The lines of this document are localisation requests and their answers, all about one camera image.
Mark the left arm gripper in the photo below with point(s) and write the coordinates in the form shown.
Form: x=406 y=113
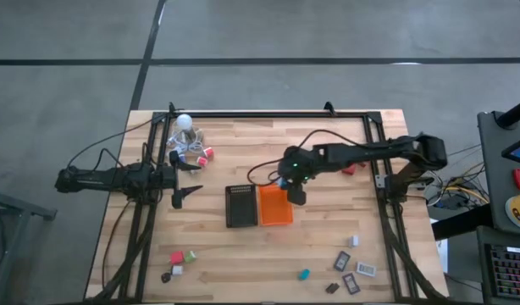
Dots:
x=164 y=180

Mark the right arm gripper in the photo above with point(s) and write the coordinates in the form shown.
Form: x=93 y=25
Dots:
x=302 y=163

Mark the light blue white charger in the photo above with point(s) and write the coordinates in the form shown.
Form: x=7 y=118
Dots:
x=282 y=183

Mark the pink white wall charger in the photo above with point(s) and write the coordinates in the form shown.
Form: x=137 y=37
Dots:
x=202 y=161
x=208 y=152

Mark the red wall charger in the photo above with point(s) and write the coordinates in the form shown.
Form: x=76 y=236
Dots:
x=349 y=170

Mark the pink dual USB charger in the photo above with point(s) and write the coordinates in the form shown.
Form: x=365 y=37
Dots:
x=176 y=257

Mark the green white wall charger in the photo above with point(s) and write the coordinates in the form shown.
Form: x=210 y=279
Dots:
x=190 y=256

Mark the white rectangular box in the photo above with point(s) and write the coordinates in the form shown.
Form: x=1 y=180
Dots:
x=353 y=241

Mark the teal rectangular box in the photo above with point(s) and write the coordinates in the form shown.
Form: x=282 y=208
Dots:
x=303 y=274

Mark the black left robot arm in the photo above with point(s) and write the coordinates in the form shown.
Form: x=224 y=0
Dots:
x=95 y=180

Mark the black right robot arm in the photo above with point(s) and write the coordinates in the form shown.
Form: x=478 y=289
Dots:
x=370 y=151

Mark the orange plastic basket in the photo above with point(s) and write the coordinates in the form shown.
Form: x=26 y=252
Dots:
x=274 y=209

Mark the black plastic basket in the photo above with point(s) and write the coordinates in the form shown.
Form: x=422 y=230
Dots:
x=241 y=207

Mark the brass lamp with white bulb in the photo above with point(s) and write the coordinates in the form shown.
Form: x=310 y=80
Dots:
x=184 y=121

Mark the white digital clock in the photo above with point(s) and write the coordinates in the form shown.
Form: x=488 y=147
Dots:
x=366 y=269

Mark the grey side table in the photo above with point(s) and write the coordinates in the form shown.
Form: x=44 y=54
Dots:
x=18 y=207

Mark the white paper sheet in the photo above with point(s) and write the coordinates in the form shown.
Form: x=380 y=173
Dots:
x=443 y=254

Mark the grey equipment cart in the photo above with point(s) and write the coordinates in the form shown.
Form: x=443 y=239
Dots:
x=493 y=169

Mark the small red device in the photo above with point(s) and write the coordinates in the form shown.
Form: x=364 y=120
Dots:
x=519 y=180

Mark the black backlit keyboard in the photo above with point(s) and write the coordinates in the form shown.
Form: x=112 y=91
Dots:
x=510 y=271

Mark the black frame clamp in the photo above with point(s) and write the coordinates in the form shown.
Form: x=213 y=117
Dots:
x=329 y=108
x=172 y=107

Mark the silver mounting bracket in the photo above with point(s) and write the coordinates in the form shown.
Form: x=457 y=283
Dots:
x=380 y=181

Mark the black wall charger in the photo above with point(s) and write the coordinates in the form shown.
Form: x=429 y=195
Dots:
x=166 y=277

